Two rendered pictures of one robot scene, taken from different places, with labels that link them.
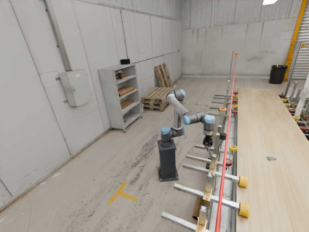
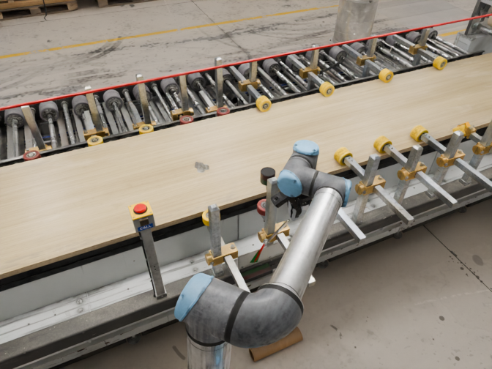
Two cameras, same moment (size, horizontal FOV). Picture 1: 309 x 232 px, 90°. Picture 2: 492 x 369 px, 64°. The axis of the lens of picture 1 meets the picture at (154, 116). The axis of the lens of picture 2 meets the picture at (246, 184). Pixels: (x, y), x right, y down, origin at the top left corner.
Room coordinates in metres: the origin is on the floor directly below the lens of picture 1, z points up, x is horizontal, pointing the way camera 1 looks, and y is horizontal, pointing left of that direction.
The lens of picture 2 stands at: (2.22, 0.01, 2.19)
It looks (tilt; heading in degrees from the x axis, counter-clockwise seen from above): 43 degrees down; 217
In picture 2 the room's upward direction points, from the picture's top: 1 degrees clockwise
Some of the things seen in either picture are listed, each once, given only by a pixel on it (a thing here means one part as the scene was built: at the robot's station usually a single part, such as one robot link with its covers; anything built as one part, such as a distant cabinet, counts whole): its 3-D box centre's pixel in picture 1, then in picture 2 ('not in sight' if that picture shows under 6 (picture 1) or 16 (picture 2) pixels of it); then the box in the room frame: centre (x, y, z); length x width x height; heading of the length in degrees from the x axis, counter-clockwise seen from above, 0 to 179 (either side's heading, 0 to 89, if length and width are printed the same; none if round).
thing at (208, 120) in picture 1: (208, 122); (304, 158); (1.22, -0.48, 1.31); 0.10 x 0.09 x 0.12; 13
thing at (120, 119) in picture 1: (123, 97); not in sight; (3.88, 0.77, 0.78); 0.90 x 0.45 x 1.55; 152
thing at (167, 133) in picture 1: (166, 133); not in sight; (1.93, -0.15, 0.79); 0.17 x 0.15 x 0.18; 103
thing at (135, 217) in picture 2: (222, 111); (142, 217); (1.69, -0.83, 1.18); 0.07 x 0.07 x 0.08; 62
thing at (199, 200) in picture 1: (197, 206); (275, 343); (1.29, -0.46, 0.04); 0.30 x 0.08 x 0.08; 152
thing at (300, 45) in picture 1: (293, 72); not in sight; (2.99, -2.77, 1.25); 0.15 x 0.08 x 1.10; 152
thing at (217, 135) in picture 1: (215, 153); (270, 220); (1.24, -0.59, 0.94); 0.04 x 0.04 x 0.48; 62
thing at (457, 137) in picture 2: not in sight; (441, 170); (0.36, -0.12, 0.88); 0.04 x 0.04 x 0.48; 62
